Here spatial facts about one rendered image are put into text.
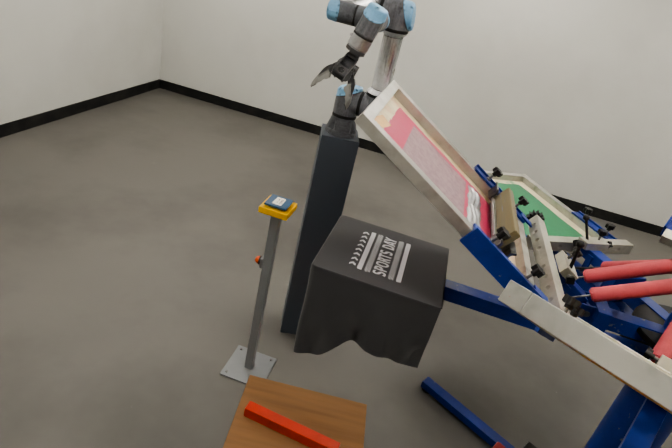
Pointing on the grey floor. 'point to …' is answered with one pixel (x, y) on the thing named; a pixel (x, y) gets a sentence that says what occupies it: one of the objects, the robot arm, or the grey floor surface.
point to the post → (258, 366)
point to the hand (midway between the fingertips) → (327, 98)
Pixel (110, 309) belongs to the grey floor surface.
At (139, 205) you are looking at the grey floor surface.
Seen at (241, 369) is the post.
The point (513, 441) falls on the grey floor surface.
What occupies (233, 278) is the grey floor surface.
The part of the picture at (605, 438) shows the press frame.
